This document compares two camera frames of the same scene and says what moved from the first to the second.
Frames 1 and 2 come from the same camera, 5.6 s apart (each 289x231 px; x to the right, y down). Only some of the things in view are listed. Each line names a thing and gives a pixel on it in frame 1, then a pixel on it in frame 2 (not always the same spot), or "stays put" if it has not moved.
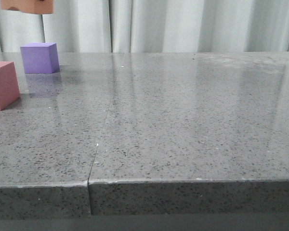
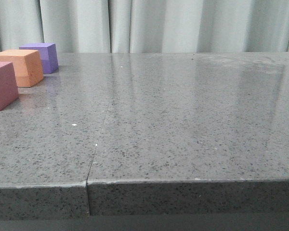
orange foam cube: [32, 6] -> [27, 64]
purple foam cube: [40, 57] stays put
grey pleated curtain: [151, 26] stays put
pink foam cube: [4, 86] stays put
